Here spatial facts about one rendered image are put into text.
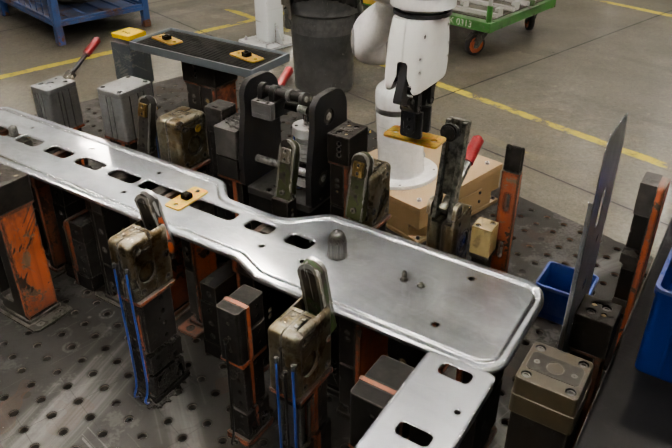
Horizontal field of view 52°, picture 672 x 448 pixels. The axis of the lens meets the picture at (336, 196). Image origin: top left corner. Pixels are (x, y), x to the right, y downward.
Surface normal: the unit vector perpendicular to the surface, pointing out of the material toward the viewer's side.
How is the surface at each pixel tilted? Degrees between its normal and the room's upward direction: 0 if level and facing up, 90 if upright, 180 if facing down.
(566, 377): 0
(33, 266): 90
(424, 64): 91
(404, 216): 90
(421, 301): 0
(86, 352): 0
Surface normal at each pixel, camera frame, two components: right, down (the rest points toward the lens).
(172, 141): -0.55, 0.42
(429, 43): 0.76, 0.32
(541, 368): 0.00, -0.87
